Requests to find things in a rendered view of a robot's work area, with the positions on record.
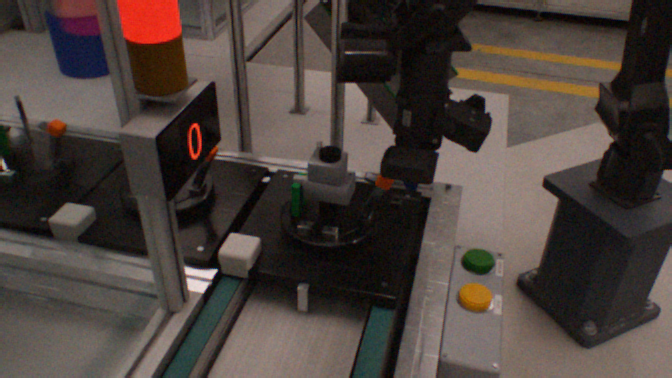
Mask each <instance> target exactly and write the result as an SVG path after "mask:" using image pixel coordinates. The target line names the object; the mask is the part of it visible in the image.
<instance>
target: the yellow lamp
mask: <svg viewBox="0 0 672 378"><path fill-rule="evenodd" d="M125 40H126V45H127V51H128V57H129V62H130V67H131V73H132V78H133V83H134V88H135V89H136V90H137V91H138V92H140V93H143V94H146V95H168V94H172V93H176V92H178V91H181V90H182V89H184V88H185V87H186V86H187V85H188V83H189V81H188V73H187V65H186V58H185V50H184V43H183V34H182V32H181V34H180V35H179V36H176V37H175V39H172V40H170V41H167V42H162V43H159V42H156V43H140V42H134V41H131V40H129V39H128V38H126V39H125Z"/></svg>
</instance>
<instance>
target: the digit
mask: <svg viewBox="0 0 672 378"><path fill-rule="evenodd" d="M180 131H181V137H182V144H183V151H184V158H185V164H186V171H187V177H188V175H189V174H190V173H191V172H192V171H193V169H194V168H195V167H196V166H197V165H198V163H199V162H200V161H201V160H202V159H203V157H204V156H205V155H206V154H207V144H206V136H205V128H204V120H203V110H202V102H200V103H199V104H198V105H197V106H196V107H195V108H194V109H193V110H192V111H191V112H190V113H189V114H188V115H187V117H186V118H185V119H184V120H183V121H182V122H181V123H180Z"/></svg>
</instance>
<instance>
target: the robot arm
mask: <svg viewBox="0 0 672 378"><path fill-rule="evenodd" d="M478 1H479V0H401V1H400V2H399V4H398V5H397V6H396V7H395V8H394V9H393V11H392V12H391V13H390V14H389V15H388V17H387V19H386V25H359V24H355V23H342V24H341V36H340V44H339V46H338V48H339V51H338V65H337V71H338V76H337V79H338V83H379V84H385V82H386V81H390V78H391V75H395V71H396V67H397V60H398V50H403V53H402V65H401V77H400V83H399V87H398V91H397V93H396V96H395V104H396V105H397V112H396V120H395V123H394V126H393V131H392V135H395V138H394V143H395V146H393V145H392V146H389V147H388V148H387V149H386V150H385V152H384V155H383V157H382V160H381V163H380V175H381V177H383V178H388V179H394V180H401V181H402V182H403V184H404V186H405V188H406V191H408V192H414V193H415V192H416V190H417V188H418V185H419V183H420V184H427V185H429V184H432V183H433V181H434V177H435V173H436V168H437V163H438V159H439V154H440V153H438V152H435V151H437V150H438V149H440V148H441V145H442V141H443V136H444V137H445V138H446V139H447V140H449V141H452V142H454V143H456V144H458V145H460V146H462V147H464V148H466V150H467V151H470V152H473V153H477V152H478V151H479V149H480V147H481V146H482V144H483V142H484V141H485V139H486V137H487V136H488V134H489V132H490V129H491V123H492V118H491V116H490V112H488V111H487V112H486V113H485V98H484V97H482V96H480V95H478V94H476V93H474V94H473V95H471V96H470V97H468V98H467V99H465V100H464V101H463V100H462V99H460V101H459V102H458V101H456V100H453V99H451V98H450V94H453V90H451V89H449V85H448V83H449V75H450V68H451V61H452V53H453V52H469V51H471V49H472V47H471V45H470V43H469V40H468V38H467V36H466V35H464V34H463V33H462V32H461V29H460V27H459V25H458V23H459V22H460V21H461V19H462V18H463V17H464V16H465V15H466V14H467V13H468V12H469V11H470V10H471V9H473V8H474V7H475V6H476V4H477V3H478ZM671 46H672V0H632V4H631V10H630V16H629V22H628V28H627V36H626V42H625V48H623V54H622V60H621V66H620V70H619V72H618V73H617V75H616V76H615V77H614V79H613V81H612V82H611V83H608V82H601V83H600V85H599V100H597V103H596V105H595V107H594V110H595V112H596V113H597V114H598V116H599V118H601V120H600V121H602V122H603V124H604V125H605V126H606V128H607V129H608V134H609V135H610V136H611V137H612V138H613V139H614V142H613V143H610V146H609V149H608V150H607V151H605V153H604V154H603V156H602V159H601V162H600V165H599V168H598V171H597V174H596V176H597V177H598V178H597V179H594V180H590V181H589V183H588V185H589V186H590V187H592V188H593V189H595V190H596V191H598V192H599V193H601V194H602V195H605V196H606V197H607V198H609V199H610V200H612V201H613V202H615V203H616V204H618V205H619V206H621V207H622V208H624V209H628V210H631V208H634V207H637V206H640V205H643V204H646V203H649V202H651V201H654V200H657V199H660V198H661V193H659V192H658V191H656V189H657V187H658V184H659V182H660V179H661V177H662V174H663V172H664V170H672V141H671V140H670V138H669V137H667V135H669V133H670V122H671V107H670V102H669V97H668V91H667V87H666V82H665V75H666V70H667V65H668V61H669V56H670V51H671Z"/></svg>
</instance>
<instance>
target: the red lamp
mask: <svg viewBox="0 0 672 378"><path fill-rule="evenodd" d="M117 3H118V8H119V14H120V19H121V24H123V29H124V35H125V37H126V38H128V39H129V40H131V41H134V42H140V43H156V42H159V43H162V42H167V41H170V40H172V39H175V37H176V36H179V35H180V34H181V32H182V27H181V25H180V19H179V11H178V4H177V0H117Z"/></svg>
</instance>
